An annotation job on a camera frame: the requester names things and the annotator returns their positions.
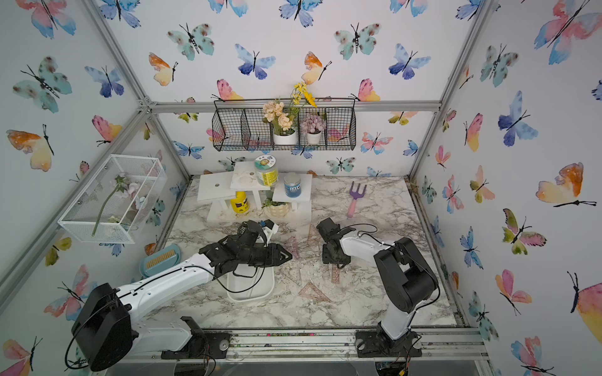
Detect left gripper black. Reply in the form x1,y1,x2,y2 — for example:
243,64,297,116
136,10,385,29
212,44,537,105
238,244,294,267

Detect pink straight ruler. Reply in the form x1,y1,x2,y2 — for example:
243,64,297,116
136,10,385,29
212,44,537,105
331,264,340,285

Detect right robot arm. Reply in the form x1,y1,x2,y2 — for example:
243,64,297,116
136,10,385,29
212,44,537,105
317,218,441,341

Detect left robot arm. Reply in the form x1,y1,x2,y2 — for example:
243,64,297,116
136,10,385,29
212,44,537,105
64,221,293,372

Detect white storage box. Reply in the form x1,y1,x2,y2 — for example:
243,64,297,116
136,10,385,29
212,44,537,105
227,265,275,303

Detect purple triangle ruler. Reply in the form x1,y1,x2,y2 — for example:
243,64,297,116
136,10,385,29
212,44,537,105
284,236,300,260

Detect clear triangle ruler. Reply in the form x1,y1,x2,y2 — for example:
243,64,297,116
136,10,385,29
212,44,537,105
290,264,320,287

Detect pink small triangle ruler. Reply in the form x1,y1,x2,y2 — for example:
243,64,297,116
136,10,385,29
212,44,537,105
299,281,332,302

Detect small plant in cream pot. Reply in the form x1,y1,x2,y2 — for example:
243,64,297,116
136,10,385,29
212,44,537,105
262,192,291,218

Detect purple garden fork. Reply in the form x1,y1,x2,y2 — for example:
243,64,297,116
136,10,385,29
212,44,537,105
346,182,367,219

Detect yellow bottle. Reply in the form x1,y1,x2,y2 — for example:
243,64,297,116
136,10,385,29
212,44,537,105
230,191,249,214

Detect white stepped display stand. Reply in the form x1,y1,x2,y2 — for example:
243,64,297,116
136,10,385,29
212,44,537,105
195,161,313,224

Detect blue can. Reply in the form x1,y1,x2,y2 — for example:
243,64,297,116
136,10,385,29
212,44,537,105
284,172,302,198

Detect green lid jar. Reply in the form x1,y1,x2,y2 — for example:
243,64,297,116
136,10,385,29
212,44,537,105
254,154,278,187

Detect blue brush dustpan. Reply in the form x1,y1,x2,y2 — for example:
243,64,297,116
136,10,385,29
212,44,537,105
140,244,181,279

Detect purple flowers white pot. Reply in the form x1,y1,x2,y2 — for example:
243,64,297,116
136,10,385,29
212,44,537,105
300,114,326,145

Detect beige flowers white pot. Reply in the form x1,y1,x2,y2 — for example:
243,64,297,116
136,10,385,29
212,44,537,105
263,101,299,146

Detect yellow artificial flowers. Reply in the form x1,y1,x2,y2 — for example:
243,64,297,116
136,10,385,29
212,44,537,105
290,82,317,107

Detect pink artificial flower stem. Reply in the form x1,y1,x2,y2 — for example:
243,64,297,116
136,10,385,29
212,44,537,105
92,172,141,237

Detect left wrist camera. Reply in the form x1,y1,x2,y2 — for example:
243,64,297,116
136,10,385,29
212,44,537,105
260,221,279,244

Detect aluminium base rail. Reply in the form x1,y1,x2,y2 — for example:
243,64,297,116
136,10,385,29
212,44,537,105
119,327,489,364

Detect black wire wall basket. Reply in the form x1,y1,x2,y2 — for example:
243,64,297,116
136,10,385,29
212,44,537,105
211,97,356,152

